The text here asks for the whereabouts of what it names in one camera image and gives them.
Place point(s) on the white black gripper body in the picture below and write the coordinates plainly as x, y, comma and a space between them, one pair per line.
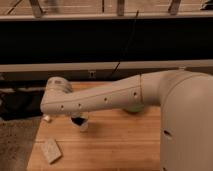
80, 123

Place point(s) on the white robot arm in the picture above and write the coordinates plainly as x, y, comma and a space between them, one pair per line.
185, 99

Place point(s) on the green ceramic cup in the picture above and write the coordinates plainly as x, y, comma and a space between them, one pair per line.
134, 108

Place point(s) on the small white block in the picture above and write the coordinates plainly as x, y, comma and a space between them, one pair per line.
47, 118

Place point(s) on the grey metal rail frame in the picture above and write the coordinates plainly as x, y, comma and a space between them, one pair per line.
97, 70

